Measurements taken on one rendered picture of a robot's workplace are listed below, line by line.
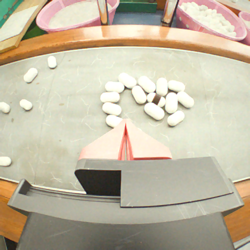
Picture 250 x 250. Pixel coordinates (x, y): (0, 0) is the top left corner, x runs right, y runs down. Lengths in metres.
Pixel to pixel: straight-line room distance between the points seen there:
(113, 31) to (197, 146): 0.29
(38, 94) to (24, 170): 0.16
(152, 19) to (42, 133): 0.52
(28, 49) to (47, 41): 0.06
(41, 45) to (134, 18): 0.35
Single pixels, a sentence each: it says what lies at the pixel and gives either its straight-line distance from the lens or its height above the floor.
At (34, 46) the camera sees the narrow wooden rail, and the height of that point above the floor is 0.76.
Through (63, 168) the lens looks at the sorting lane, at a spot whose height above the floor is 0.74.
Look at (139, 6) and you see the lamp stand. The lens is 0.58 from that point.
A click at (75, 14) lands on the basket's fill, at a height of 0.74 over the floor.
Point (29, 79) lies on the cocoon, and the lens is 0.32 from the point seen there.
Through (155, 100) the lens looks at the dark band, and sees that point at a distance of 0.20.
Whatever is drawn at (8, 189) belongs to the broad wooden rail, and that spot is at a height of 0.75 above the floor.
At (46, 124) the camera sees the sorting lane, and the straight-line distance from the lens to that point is 0.25.
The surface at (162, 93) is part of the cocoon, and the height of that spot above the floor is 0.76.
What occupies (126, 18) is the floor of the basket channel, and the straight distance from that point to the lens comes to 0.54.
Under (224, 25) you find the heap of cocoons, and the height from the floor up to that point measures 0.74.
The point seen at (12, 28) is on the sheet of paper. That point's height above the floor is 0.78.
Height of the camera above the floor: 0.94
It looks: 77 degrees down
